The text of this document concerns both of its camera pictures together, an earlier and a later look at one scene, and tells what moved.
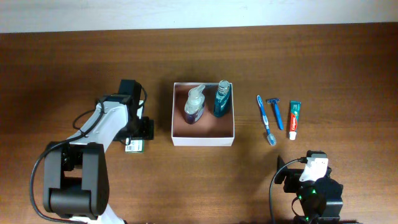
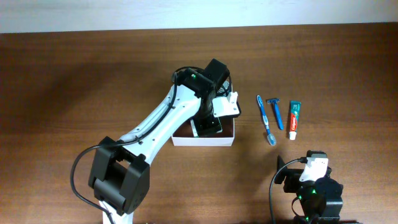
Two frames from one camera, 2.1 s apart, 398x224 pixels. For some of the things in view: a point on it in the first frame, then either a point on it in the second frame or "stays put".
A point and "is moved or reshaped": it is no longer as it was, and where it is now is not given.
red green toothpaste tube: (295, 110) stays put
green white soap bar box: (134, 146) is moved or reshaped
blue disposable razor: (274, 101) stays put
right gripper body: (289, 181) stays put
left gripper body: (147, 129) to (207, 125)
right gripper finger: (278, 179) stays put
